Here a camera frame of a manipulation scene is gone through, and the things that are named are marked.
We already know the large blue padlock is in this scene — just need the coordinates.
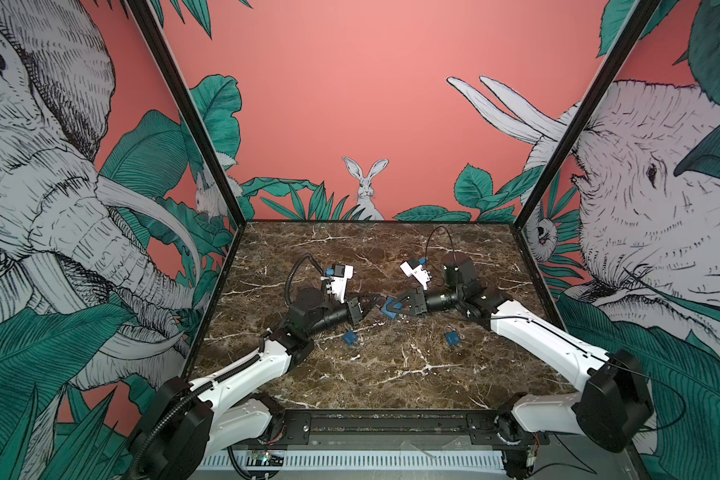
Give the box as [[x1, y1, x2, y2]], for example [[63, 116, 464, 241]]
[[381, 298, 398, 319]]

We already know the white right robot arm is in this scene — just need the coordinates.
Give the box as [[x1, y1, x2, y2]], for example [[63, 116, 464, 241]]
[[386, 252, 655, 453]]

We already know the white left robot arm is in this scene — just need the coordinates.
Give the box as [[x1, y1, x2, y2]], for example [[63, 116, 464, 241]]
[[124, 288, 385, 479]]

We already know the white perforated strip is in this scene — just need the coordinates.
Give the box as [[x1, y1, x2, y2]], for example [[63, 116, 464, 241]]
[[200, 450, 505, 474]]

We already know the small circuit board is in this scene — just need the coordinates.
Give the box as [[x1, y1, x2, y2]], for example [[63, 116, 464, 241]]
[[245, 450, 286, 470]]

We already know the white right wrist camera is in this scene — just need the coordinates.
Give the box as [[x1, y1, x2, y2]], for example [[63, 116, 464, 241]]
[[400, 257, 432, 291]]

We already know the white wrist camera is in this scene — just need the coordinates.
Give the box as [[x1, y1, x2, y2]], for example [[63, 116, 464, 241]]
[[321, 264, 354, 303], [400, 257, 432, 291]]

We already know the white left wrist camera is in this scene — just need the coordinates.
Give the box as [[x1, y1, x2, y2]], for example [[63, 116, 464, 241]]
[[321, 264, 354, 303]]

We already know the black front mounting rail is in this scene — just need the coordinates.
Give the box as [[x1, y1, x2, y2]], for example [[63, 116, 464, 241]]
[[227, 409, 547, 448]]

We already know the black corrugated left cable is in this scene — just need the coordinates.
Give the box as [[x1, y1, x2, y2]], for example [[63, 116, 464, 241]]
[[125, 356, 259, 480]]

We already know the black left corner post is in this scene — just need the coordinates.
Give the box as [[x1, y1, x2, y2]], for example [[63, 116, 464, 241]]
[[125, 0, 247, 228]]

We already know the black corner post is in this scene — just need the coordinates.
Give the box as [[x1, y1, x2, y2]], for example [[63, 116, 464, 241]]
[[125, 0, 247, 228], [514, 0, 661, 228]]

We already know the black right corner post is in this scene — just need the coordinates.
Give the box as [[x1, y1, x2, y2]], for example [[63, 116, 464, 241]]
[[514, 0, 661, 228]]

